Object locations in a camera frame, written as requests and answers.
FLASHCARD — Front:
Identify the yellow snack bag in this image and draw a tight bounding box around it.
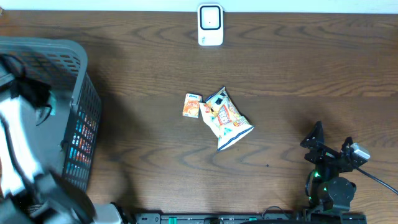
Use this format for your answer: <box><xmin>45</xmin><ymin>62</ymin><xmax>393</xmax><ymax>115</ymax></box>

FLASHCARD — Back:
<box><xmin>199</xmin><ymin>86</ymin><xmax>254</xmax><ymax>151</ymax></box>

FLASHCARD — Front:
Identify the grey plastic mesh basket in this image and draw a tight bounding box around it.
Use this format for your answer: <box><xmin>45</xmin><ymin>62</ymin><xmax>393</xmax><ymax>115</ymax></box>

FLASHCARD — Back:
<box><xmin>1</xmin><ymin>37</ymin><xmax>101</xmax><ymax>193</ymax></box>

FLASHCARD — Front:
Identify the orange tissue pack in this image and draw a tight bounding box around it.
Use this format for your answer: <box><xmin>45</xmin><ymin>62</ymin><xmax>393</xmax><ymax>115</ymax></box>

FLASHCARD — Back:
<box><xmin>182</xmin><ymin>93</ymin><xmax>202</xmax><ymax>118</ymax></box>

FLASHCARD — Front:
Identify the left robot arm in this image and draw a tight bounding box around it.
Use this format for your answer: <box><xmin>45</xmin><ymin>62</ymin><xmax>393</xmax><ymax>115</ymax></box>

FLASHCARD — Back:
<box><xmin>1</xmin><ymin>54</ymin><xmax>134</xmax><ymax>223</ymax></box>

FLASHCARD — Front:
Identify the white barcode scanner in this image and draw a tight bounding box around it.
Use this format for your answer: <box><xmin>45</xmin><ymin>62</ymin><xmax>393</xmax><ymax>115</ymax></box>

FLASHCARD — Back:
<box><xmin>197</xmin><ymin>3</ymin><xmax>224</xmax><ymax>47</ymax></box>

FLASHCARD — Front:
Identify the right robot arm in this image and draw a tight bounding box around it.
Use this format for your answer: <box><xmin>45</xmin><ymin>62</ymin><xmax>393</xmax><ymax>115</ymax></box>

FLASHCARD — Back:
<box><xmin>300</xmin><ymin>121</ymin><xmax>356</xmax><ymax>214</ymax></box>

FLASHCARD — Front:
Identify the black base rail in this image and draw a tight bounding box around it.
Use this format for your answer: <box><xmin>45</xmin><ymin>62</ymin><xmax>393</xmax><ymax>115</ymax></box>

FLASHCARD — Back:
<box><xmin>134</xmin><ymin>212</ymin><xmax>367</xmax><ymax>224</ymax></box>

